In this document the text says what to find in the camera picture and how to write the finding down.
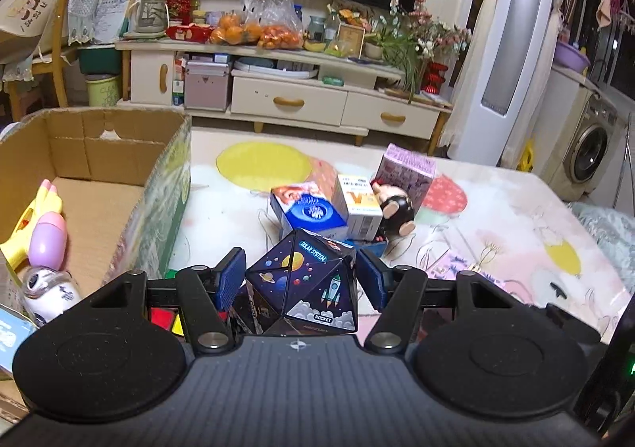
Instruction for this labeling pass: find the blue tissue pack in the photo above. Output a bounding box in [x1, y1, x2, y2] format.
[269, 182, 348, 241]

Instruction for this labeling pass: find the white orange medicine box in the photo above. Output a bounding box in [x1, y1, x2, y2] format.
[331, 174, 383, 242]

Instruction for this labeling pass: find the yellow pink toy gun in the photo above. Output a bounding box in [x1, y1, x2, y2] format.
[1, 180, 68, 271]

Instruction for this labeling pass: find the potted flower plant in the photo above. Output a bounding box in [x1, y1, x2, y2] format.
[370, 0, 471, 97]

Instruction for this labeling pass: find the bag of oranges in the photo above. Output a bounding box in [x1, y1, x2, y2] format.
[209, 0, 264, 45]

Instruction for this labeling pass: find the pink patterned box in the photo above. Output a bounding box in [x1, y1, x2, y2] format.
[423, 248, 505, 288]

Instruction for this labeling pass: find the wooden chair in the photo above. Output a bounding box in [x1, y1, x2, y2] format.
[1, 0, 98, 121]

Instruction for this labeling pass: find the rubiks cube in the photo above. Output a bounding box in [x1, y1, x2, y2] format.
[148, 265, 228, 342]

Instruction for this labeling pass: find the red vase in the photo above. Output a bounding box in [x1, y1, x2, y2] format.
[421, 61, 449, 95]

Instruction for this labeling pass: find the canvas tote bag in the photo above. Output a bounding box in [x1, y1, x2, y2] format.
[0, 0, 53, 65]

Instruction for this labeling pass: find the bag of tangerines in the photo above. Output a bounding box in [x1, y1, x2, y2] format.
[257, 0, 304, 50]

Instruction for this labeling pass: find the pink storage box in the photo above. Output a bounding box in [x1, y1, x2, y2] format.
[184, 60, 231, 112]

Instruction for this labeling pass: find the cream tv cabinet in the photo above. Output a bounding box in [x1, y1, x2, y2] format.
[115, 39, 451, 155]

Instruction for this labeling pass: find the washing machine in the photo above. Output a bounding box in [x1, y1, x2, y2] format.
[534, 66, 624, 201]

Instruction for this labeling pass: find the nezha doll figure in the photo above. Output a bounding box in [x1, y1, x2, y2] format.
[371, 180, 416, 238]

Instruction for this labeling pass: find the green trash bin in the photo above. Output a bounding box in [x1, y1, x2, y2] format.
[85, 74, 121, 106]

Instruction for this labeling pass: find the green milk cardboard carton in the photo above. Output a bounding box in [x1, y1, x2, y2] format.
[0, 106, 193, 424]

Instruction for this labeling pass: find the blue cardboard box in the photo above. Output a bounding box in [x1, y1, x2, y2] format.
[0, 305, 37, 376]

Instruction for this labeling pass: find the tall pink blind box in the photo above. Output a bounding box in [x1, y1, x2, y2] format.
[373, 143, 437, 212]

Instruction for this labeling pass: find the framed certificate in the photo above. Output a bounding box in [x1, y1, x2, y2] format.
[337, 23, 365, 58]

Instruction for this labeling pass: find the white tower air conditioner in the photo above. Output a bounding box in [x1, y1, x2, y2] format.
[440, 0, 563, 168]

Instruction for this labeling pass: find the space pattern puzzle cube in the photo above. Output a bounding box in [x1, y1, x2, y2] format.
[228, 229, 358, 336]

